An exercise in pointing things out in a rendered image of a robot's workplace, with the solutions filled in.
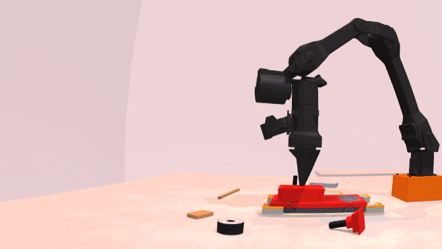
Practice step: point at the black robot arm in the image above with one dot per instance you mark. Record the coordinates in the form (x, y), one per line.
(274, 87)

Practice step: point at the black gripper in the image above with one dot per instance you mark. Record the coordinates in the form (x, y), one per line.
(305, 138)

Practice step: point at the black toy tyre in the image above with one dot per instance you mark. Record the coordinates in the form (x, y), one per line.
(230, 226)

